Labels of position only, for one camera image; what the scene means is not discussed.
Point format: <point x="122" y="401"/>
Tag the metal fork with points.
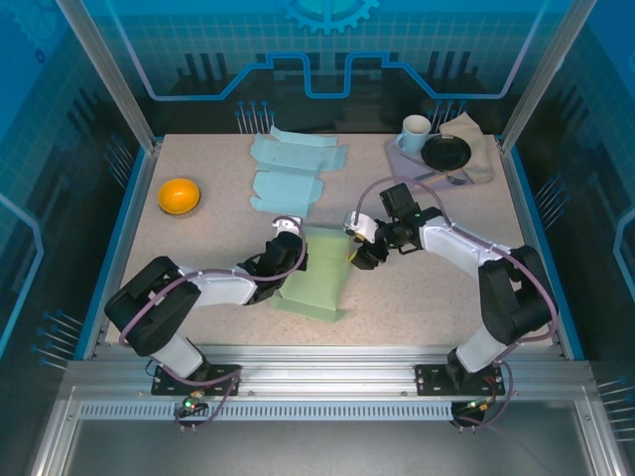
<point x="436" y="171"/>

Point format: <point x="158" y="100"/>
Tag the light blue mug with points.
<point x="414" y="139"/>

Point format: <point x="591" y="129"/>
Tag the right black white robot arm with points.
<point x="516" y="297"/>

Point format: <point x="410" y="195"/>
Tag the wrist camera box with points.
<point x="362" y="225"/>
<point x="287" y="224"/>

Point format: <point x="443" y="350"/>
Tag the orange bowl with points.
<point x="179" y="196"/>

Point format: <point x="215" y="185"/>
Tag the aluminium frame post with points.
<point x="109" y="74"/>
<point x="546" y="74"/>

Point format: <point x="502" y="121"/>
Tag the green paper box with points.
<point x="320" y="273"/>

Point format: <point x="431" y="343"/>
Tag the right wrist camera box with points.
<point x="362" y="225"/>

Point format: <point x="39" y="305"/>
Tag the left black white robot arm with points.
<point x="149" y="307"/>

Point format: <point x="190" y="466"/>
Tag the aluminium mounting rail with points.
<point x="327" y="367"/>

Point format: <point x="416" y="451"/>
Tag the light blue paper box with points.
<point x="288" y="188"/>

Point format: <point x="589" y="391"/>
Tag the aluminium table side rail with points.
<point x="124" y="238"/>
<point x="533" y="238"/>

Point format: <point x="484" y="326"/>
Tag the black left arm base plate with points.
<point x="166" y="384"/>

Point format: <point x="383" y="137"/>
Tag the lavender tray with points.
<point x="399" y="161"/>

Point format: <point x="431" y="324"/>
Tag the beige cloth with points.
<point x="476" y="149"/>

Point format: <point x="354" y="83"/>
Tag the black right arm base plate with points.
<point x="431" y="379"/>

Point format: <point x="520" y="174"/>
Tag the black plate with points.
<point x="446" y="151"/>

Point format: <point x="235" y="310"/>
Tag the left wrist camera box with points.
<point x="287" y="224"/>

